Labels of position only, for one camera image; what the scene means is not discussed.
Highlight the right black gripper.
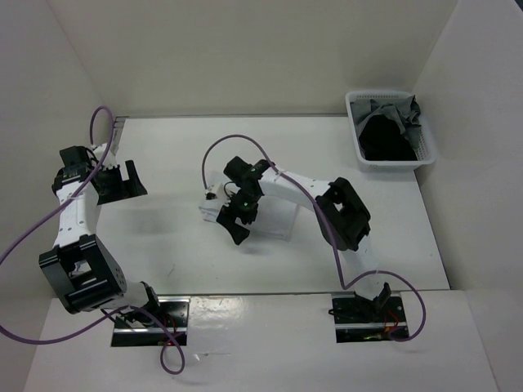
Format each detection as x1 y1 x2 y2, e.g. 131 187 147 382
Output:
217 189 262 245

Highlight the white skirt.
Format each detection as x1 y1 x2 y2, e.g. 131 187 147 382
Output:
199 171 299 241

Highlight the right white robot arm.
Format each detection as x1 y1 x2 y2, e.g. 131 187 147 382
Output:
217 156 371 290

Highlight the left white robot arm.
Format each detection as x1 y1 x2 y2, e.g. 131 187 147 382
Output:
38 145 163 327

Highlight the black skirt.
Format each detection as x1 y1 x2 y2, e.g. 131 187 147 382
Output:
359 114 418 161

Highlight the white plastic basket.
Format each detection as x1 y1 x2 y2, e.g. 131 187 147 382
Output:
345 90 437 172

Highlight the grey skirt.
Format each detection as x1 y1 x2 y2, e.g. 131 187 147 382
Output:
350 95 422 149

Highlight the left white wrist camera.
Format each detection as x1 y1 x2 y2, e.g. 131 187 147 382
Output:
91 143 120 171

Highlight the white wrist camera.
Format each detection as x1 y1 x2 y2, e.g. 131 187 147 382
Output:
91 143 120 171
205 182 226 201

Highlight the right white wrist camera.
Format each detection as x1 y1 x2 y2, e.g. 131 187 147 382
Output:
205 182 226 201

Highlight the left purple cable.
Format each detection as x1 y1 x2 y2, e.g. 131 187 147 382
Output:
0 105 186 376

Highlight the purple cable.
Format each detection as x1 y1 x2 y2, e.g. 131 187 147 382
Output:
201 135 430 341
0 105 186 376

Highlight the aluminium table edge rail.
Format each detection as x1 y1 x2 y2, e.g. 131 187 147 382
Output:
54 129 118 296

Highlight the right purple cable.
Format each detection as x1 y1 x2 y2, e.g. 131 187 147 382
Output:
201 135 430 341

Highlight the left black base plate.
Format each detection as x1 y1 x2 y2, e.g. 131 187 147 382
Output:
110 296 190 347

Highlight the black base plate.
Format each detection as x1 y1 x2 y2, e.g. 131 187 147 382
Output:
110 296 190 347
328 293 410 343

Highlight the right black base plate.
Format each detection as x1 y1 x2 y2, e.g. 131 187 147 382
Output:
328 293 410 343

